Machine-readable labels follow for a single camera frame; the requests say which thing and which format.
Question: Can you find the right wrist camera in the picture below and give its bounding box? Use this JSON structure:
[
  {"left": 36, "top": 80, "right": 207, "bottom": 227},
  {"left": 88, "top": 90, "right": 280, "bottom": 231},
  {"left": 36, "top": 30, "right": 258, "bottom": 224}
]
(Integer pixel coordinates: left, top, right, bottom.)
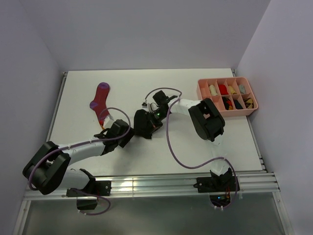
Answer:
[{"left": 142, "top": 101, "right": 152, "bottom": 112}]

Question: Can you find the maroon purple orange sock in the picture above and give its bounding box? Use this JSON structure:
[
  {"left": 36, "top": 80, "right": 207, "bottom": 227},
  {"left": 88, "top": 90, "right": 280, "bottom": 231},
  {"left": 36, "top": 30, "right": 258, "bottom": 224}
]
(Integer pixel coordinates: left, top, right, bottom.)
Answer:
[{"left": 89, "top": 82, "right": 111, "bottom": 130}]

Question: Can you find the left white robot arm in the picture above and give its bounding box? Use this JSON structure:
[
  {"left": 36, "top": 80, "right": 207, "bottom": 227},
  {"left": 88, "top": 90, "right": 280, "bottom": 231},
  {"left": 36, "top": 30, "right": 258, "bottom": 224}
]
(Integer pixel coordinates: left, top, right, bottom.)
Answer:
[{"left": 22, "top": 119, "right": 134, "bottom": 195}]

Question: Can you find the argyle rolled sock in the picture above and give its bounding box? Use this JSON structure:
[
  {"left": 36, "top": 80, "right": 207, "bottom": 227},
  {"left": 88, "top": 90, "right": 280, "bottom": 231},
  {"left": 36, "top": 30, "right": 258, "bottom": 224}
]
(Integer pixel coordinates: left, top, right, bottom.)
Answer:
[{"left": 244, "top": 97, "right": 254, "bottom": 109}]

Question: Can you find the pink divided organizer box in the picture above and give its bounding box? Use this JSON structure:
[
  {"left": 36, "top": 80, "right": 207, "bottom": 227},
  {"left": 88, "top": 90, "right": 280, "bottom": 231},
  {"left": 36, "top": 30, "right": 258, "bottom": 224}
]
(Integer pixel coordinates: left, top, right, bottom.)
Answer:
[{"left": 197, "top": 77, "right": 259, "bottom": 117}]

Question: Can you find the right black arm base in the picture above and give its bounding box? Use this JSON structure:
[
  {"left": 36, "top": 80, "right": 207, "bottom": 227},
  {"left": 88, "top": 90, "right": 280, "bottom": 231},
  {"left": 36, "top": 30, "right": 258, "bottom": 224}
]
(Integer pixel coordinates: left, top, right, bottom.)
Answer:
[{"left": 193, "top": 168, "right": 240, "bottom": 209}]

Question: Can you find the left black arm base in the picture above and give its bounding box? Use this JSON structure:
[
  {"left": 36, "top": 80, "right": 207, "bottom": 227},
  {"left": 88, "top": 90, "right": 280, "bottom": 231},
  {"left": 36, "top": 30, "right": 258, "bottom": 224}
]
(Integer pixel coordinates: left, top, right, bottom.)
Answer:
[{"left": 66, "top": 181, "right": 112, "bottom": 216}]

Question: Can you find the aluminium frame rail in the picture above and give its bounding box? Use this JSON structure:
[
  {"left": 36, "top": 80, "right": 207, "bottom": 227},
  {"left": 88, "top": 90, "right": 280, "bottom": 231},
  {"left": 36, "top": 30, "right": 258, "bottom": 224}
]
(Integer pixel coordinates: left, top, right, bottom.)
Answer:
[{"left": 22, "top": 171, "right": 281, "bottom": 200}]

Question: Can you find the navy rolled sock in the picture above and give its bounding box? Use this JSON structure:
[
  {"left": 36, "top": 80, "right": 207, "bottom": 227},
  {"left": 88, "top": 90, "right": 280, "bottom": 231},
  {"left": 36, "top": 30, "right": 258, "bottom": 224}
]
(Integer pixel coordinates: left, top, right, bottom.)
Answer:
[{"left": 233, "top": 99, "right": 244, "bottom": 110}]

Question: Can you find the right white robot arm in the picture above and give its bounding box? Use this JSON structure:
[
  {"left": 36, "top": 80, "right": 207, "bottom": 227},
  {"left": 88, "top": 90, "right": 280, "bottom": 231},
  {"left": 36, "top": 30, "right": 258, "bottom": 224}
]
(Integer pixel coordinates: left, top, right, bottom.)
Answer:
[{"left": 144, "top": 88, "right": 234, "bottom": 191}]

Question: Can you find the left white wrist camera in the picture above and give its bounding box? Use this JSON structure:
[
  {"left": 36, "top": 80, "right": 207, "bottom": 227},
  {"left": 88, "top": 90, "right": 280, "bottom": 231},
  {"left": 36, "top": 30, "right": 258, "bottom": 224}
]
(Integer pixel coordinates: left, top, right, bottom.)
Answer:
[{"left": 103, "top": 116, "right": 114, "bottom": 129}]

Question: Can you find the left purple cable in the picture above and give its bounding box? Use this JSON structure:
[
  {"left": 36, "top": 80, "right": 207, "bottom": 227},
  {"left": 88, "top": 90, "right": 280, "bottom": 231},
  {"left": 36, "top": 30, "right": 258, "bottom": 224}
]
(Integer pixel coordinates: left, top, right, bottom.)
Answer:
[{"left": 28, "top": 107, "right": 132, "bottom": 216}]

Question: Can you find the yellow rolled sock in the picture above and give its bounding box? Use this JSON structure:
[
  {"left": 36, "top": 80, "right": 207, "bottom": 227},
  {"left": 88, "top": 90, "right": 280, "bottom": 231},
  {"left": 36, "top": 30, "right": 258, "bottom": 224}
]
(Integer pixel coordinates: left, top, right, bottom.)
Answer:
[{"left": 228, "top": 86, "right": 237, "bottom": 94}]

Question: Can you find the black orange rolled sock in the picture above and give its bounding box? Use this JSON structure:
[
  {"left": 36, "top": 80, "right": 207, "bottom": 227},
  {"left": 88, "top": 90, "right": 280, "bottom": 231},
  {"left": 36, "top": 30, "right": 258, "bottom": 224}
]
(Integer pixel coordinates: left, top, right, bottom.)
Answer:
[{"left": 222, "top": 96, "right": 234, "bottom": 110}]

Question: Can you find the red rolled sock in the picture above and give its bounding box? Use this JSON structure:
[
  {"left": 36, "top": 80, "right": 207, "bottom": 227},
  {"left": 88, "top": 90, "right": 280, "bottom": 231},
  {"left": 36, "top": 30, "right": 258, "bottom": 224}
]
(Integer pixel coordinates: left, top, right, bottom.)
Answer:
[{"left": 218, "top": 84, "right": 228, "bottom": 95}]

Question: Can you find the grey rolled sock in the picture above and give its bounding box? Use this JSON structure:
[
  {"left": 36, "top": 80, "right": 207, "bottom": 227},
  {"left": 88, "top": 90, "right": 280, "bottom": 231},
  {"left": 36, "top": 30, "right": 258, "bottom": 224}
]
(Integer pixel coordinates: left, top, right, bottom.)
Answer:
[{"left": 238, "top": 84, "right": 246, "bottom": 94}]

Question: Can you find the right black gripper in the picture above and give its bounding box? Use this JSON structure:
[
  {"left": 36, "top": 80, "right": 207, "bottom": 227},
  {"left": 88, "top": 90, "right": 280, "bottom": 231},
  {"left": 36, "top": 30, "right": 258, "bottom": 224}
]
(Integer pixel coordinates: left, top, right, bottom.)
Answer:
[{"left": 145, "top": 109, "right": 169, "bottom": 137}]

